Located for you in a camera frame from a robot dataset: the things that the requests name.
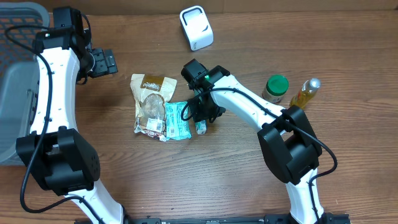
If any yellow dish soap bottle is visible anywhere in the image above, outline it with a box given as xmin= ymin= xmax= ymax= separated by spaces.
xmin=289 ymin=78 xmax=321 ymax=110

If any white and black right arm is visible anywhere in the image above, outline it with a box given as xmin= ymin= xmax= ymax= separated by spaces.
xmin=181 ymin=59 xmax=325 ymax=223

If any small teal carton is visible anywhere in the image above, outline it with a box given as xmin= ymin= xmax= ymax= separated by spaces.
xmin=195 ymin=120 xmax=207 ymax=135

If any teal wipes packet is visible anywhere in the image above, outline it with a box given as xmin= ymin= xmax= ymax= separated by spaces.
xmin=165 ymin=101 xmax=192 ymax=140

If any white barcode scanner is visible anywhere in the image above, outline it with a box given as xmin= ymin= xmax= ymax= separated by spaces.
xmin=179 ymin=5 xmax=214 ymax=51

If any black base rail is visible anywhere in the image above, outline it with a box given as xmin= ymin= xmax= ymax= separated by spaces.
xmin=122 ymin=213 xmax=351 ymax=224

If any grey plastic mesh basket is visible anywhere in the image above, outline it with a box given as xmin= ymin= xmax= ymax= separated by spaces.
xmin=1 ymin=2 xmax=50 ymax=166

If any green lid jar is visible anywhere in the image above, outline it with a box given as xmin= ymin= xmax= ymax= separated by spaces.
xmin=262 ymin=75 xmax=289 ymax=103

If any brown snack bag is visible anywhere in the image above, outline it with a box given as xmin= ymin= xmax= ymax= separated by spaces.
xmin=130 ymin=73 xmax=177 ymax=142

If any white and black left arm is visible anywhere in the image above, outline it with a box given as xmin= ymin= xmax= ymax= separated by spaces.
xmin=16 ymin=7 xmax=129 ymax=223

